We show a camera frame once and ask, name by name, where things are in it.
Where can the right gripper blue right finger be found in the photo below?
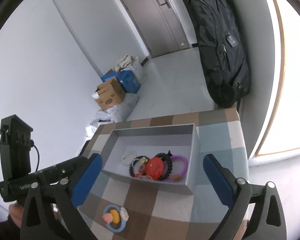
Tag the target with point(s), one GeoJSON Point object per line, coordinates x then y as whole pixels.
{"type": "Point", "coordinates": [221, 179]}

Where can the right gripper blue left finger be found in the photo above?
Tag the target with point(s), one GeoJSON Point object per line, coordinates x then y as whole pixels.
{"type": "Point", "coordinates": [84, 178]}

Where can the red round hair clip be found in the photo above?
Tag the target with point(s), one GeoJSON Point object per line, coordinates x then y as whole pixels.
{"type": "Point", "coordinates": [154, 168]}

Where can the person's left hand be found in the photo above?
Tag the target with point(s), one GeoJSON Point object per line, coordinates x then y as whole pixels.
{"type": "Point", "coordinates": [16, 213]}

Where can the grey cardboard box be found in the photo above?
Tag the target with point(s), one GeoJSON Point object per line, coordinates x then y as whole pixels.
{"type": "Point", "coordinates": [179, 139]}

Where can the white plastic bags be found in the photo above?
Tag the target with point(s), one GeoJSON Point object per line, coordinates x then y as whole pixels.
{"type": "Point", "coordinates": [120, 112]}

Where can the checkered table cloth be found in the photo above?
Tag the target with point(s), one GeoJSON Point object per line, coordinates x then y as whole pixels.
{"type": "Point", "coordinates": [115, 209]}

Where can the brown cardboard box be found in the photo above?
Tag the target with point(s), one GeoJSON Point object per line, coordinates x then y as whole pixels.
{"type": "Point", "coordinates": [109, 94]}

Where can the blue cardboard box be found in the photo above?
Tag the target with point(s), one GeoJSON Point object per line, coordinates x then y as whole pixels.
{"type": "Point", "coordinates": [126, 79]}

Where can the black backpack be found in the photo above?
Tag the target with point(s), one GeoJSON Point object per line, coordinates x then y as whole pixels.
{"type": "Point", "coordinates": [222, 53]}

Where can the cream tote bag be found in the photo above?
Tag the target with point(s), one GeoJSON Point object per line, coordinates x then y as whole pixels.
{"type": "Point", "coordinates": [123, 63]}

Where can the grey door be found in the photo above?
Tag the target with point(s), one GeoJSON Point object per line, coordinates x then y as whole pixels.
{"type": "Point", "coordinates": [158, 25]}

